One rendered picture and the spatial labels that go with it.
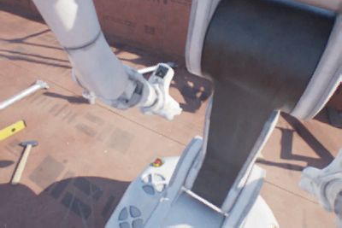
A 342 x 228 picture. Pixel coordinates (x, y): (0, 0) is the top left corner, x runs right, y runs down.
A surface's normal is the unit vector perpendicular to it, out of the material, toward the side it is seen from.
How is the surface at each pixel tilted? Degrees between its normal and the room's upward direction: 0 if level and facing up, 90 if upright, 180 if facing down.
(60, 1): 103
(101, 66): 81
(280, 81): 95
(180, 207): 10
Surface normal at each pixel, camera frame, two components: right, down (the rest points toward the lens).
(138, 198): -0.25, -0.36
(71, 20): 0.46, 0.71
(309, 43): -0.37, -0.10
